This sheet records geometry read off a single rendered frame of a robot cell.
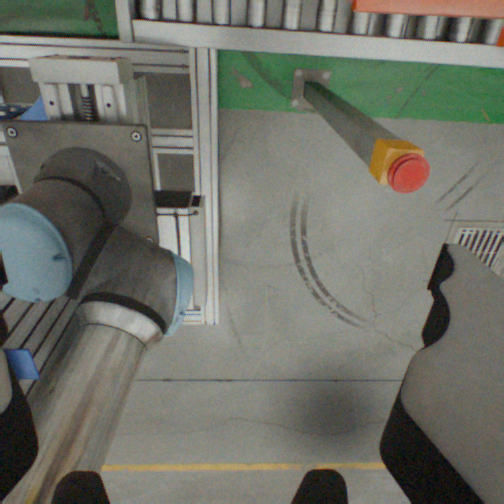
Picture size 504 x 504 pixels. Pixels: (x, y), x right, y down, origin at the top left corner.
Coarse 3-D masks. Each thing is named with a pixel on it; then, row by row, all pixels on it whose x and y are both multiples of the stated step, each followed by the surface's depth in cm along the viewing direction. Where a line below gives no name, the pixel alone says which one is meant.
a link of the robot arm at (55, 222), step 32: (32, 192) 46; (64, 192) 48; (0, 224) 40; (32, 224) 41; (64, 224) 44; (96, 224) 47; (32, 256) 42; (64, 256) 42; (96, 256) 45; (32, 288) 44; (64, 288) 44
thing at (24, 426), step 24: (0, 264) 10; (0, 288) 10; (0, 312) 8; (0, 336) 8; (0, 360) 6; (0, 384) 6; (0, 408) 5; (24, 408) 6; (0, 432) 5; (24, 432) 6; (0, 456) 5; (24, 456) 6; (0, 480) 6
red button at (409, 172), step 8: (400, 160) 61; (408, 160) 60; (416, 160) 60; (424, 160) 61; (392, 168) 61; (400, 168) 61; (408, 168) 61; (416, 168) 61; (424, 168) 61; (392, 176) 62; (400, 176) 62; (408, 176) 62; (416, 176) 62; (424, 176) 62; (392, 184) 63; (400, 184) 62; (408, 184) 62; (416, 184) 62; (400, 192) 64; (408, 192) 64
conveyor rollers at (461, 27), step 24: (144, 0) 88; (192, 0) 89; (216, 0) 88; (264, 0) 89; (288, 0) 89; (336, 0) 89; (264, 24) 92; (288, 24) 91; (360, 24) 92; (384, 24) 94; (432, 24) 92; (456, 24) 93
